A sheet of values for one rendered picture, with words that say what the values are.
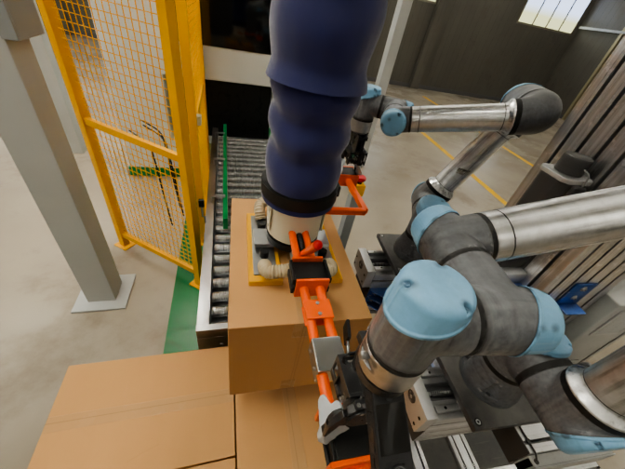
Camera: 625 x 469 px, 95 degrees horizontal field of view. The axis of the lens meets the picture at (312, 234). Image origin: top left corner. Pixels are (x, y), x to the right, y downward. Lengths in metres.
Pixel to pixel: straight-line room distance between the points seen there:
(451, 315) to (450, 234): 0.17
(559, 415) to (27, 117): 1.90
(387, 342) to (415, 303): 0.06
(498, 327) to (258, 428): 1.03
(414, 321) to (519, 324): 0.12
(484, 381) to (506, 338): 0.55
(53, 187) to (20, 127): 0.28
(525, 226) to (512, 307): 0.15
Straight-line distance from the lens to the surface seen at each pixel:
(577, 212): 0.52
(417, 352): 0.31
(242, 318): 0.80
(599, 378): 0.74
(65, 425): 1.39
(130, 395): 1.36
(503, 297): 0.36
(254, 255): 0.92
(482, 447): 1.93
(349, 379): 0.45
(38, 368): 2.24
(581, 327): 1.25
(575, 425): 0.78
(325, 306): 0.67
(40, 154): 1.76
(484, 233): 0.44
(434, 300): 0.28
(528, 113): 1.00
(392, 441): 0.43
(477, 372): 0.91
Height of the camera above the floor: 1.74
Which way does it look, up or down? 39 degrees down
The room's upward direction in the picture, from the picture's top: 12 degrees clockwise
